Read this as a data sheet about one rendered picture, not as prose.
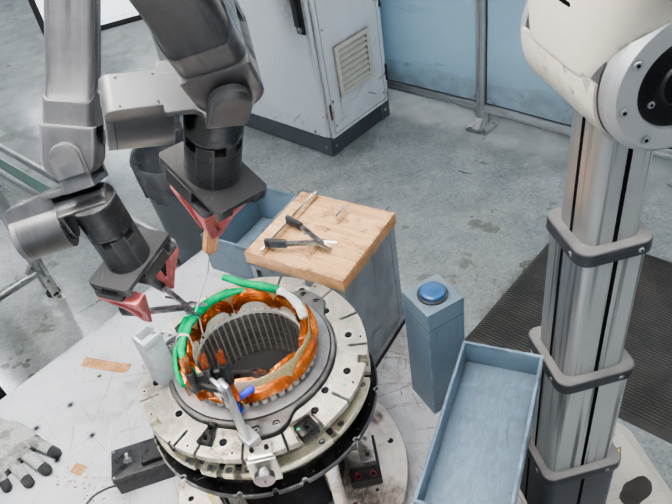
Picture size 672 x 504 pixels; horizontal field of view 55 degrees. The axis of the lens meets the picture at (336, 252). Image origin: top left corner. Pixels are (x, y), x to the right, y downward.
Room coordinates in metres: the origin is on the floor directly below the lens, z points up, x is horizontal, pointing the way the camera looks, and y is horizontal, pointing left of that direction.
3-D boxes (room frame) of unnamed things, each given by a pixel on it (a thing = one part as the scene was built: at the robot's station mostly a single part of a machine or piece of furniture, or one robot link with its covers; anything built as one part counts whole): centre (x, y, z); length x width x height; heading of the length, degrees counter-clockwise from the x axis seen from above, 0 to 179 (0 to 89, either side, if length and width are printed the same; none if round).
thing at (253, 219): (0.98, 0.14, 0.92); 0.17 x 0.11 x 0.28; 143
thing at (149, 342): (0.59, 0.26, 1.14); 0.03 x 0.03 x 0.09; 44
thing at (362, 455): (0.60, 0.02, 0.85); 0.06 x 0.04 x 0.05; 0
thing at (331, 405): (0.61, 0.14, 1.09); 0.32 x 0.32 x 0.01
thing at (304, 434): (0.48, 0.08, 1.09); 0.03 x 0.02 x 0.02; 121
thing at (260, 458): (0.45, 0.13, 1.07); 0.04 x 0.02 x 0.05; 92
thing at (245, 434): (0.47, 0.15, 1.15); 0.03 x 0.02 x 0.12; 36
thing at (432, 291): (0.72, -0.14, 1.04); 0.04 x 0.04 x 0.01
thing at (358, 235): (0.89, 0.02, 1.05); 0.20 x 0.19 x 0.02; 53
